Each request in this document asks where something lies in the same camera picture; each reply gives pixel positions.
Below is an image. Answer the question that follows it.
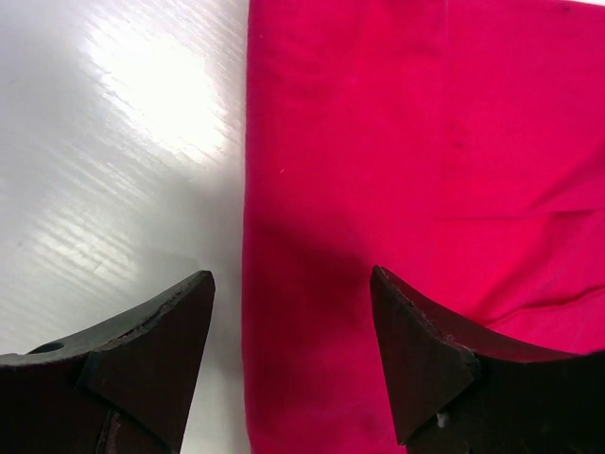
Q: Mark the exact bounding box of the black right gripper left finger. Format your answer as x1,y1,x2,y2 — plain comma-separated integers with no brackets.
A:
1,271,216,453

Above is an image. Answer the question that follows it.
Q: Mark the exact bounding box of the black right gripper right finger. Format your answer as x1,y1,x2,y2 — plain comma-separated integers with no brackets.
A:
370,267,604,453

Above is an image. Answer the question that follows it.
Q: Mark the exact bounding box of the crimson red t shirt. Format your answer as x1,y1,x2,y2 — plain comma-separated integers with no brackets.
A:
242,1,604,453

